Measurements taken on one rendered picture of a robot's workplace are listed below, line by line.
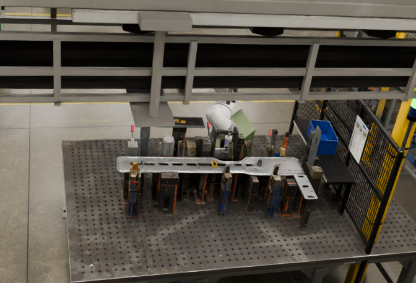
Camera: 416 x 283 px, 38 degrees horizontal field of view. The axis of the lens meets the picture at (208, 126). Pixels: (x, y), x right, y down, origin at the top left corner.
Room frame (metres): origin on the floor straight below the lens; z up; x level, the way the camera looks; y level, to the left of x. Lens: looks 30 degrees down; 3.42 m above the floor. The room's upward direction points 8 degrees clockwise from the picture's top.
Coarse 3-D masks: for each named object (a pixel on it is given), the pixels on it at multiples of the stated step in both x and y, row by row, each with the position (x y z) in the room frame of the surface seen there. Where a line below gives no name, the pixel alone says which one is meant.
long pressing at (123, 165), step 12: (120, 168) 3.42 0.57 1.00; (144, 168) 3.46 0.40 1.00; (156, 168) 3.48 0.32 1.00; (168, 168) 3.50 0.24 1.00; (180, 168) 3.52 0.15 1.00; (192, 168) 3.54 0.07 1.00; (204, 168) 3.56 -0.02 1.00; (216, 168) 3.58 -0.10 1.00; (240, 168) 3.63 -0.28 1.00; (252, 168) 3.65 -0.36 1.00; (264, 168) 3.67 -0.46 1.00; (288, 168) 3.71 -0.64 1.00; (300, 168) 3.74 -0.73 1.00
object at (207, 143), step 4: (204, 140) 3.83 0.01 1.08; (208, 140) 3.84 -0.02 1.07; (204, 144) 3.77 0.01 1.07; (208, 144) 3.78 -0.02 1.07; (204, 148) 3.77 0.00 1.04; (208, 148) 3.78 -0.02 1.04; (204, 152) 3.78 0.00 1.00; (208, 152) 3.78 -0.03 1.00; (200, 156) 3.84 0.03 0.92; (204, 156) 3.78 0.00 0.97; (208, 156) 3.78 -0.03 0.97
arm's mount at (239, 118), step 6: (234, 114) 4.57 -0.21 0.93; (240, 114) 4.53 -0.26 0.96; (234, 120) 4.49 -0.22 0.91; (240, 120) 4.45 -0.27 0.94; (246, 120) 4.41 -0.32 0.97; (240, 126) 4.38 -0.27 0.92; (246, 126) 4.34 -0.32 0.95; (252, 126) 4.31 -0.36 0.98; (210, 132) 4.50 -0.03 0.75; (240, 132) 4.31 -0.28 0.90; (246, 132) 4.28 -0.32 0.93; (252, 132) 4.25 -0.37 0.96; (210, 138) 4.46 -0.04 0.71; (246, 138) 4.24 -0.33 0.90; (252, 138) 4.26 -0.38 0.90; (216, 144) 4.32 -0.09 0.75
